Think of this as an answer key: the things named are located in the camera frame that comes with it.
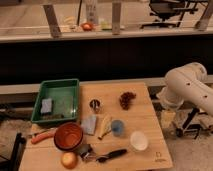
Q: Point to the dark grape bunch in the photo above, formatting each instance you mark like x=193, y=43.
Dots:
x=125, y=100

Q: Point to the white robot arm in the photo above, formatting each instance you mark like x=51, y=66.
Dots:
x=186, y=83

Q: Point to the green plastic tray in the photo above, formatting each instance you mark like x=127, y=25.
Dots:
x=65, y=96

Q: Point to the blue sponge in tray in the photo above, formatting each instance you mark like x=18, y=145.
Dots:
x=46, y=106

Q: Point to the small metal cup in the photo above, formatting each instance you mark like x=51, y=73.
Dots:
x=95, y=105

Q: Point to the yellow banana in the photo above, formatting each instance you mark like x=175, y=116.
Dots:
x=105, y=127

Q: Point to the brown red bowl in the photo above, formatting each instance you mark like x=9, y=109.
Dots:
x=68, y=136

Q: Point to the red apple on shelf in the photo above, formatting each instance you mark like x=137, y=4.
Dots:
x=87, y=26

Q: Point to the orange carrot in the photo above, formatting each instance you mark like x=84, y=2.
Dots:
x=42, y=137

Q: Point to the yellow onion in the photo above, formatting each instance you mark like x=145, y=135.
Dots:
x=69, y=160

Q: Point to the black office chair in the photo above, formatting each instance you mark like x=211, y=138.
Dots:
x=170, y=13

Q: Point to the black chair back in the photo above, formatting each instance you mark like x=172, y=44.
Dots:
x=13, y=162

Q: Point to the black handled peeler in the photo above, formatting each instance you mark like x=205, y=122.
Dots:
x=89, y=156

